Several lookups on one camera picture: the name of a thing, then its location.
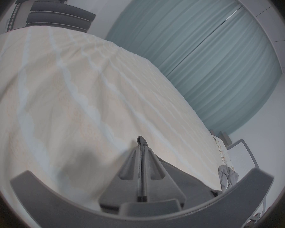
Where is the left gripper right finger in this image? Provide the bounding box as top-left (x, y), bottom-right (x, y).
top-left (143, 146), bottom-right (186, 204)

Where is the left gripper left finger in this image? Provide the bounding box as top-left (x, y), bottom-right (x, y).
top-left (99, 142), bottom-right (143, 207)

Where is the black T-shirt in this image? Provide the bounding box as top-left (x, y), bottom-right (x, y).
top-left (137, 136), bottom-right (222, 200)

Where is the bed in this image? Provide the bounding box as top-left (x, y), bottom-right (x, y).
top-left (0, 25), bottom-right (260, 214)

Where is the grey garment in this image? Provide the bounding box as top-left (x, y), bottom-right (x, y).
top-left (218, 165), bottom-right (239, 192)

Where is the white printed pillow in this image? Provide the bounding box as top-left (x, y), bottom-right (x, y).
top-left (213, 136), bottom-right (231, 168)

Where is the grey bedside table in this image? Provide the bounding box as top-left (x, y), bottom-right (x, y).
top-left (209, 130), bottom-right (232, 147)

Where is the blue-green curtain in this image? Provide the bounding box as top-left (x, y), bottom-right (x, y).
top-left (166, 6), bottom-right (283, 135)
top-left (106, 0), bottom-right (241, 73)

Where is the black chest of drawers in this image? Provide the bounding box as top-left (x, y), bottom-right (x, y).
top-left (15, 0), bottom-right (97, 33)

